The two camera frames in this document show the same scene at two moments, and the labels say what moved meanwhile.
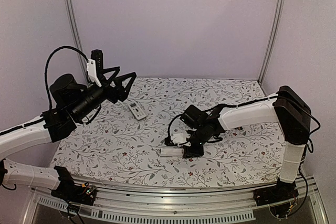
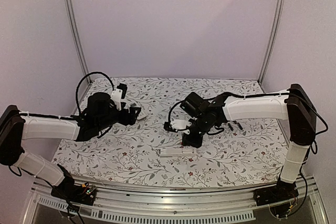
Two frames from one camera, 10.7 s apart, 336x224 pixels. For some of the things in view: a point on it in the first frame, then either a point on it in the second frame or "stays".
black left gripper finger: [122, 92] to [133, 113]
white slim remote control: [171, 152] stays
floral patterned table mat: [121, 146] stays
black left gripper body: [83, 106] to [106, 121]
